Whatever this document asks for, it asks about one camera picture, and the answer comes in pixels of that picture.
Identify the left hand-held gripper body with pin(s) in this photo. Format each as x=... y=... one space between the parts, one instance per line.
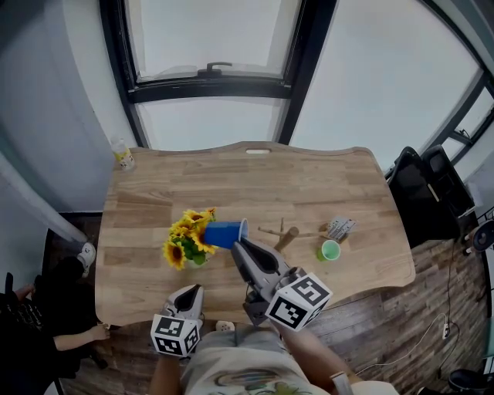
x=173 y=333

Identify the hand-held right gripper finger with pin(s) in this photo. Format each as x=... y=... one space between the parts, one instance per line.
x=240 y=262
x=275 y=257

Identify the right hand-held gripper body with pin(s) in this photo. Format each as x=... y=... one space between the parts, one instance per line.
x=299 y=299

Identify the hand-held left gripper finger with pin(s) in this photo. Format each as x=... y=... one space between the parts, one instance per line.
x=197 y=304
x=176 y=300

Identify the wooden mug tree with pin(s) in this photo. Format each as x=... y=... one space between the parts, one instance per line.
x=287 y=237

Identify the blue plastic cup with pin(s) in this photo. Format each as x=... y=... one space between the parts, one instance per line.
x=222 y=233

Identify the green plastic cup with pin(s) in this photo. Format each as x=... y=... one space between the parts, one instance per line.
x=330 y=250

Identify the person's right forearm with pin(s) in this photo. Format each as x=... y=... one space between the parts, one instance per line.
x=308 y=353

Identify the person's left forearm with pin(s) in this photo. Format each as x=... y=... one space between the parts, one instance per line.
x=164 y=376

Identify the person's white shoe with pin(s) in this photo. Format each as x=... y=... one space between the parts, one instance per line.
x=225 y=326
x=87 y=255

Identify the sunflower bouquet in vase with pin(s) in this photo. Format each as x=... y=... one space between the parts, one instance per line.
x=187 y=241

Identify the person's printed light clothing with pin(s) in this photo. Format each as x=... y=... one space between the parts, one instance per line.
x=239 y=358

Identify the small grey printed box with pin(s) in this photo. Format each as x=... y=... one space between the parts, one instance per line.
x=340 y=227

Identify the white wrist band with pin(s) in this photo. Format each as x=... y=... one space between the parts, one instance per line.
x=343 y=382

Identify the white power plug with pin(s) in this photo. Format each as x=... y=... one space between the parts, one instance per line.
x=445 y=331

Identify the clear bottle with yellow label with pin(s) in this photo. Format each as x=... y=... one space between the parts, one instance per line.
x=123 y=155

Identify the black chair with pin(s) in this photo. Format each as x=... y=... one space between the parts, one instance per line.
x=424 y=196

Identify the black window frame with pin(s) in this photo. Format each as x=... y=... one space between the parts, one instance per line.
x=210 y=89

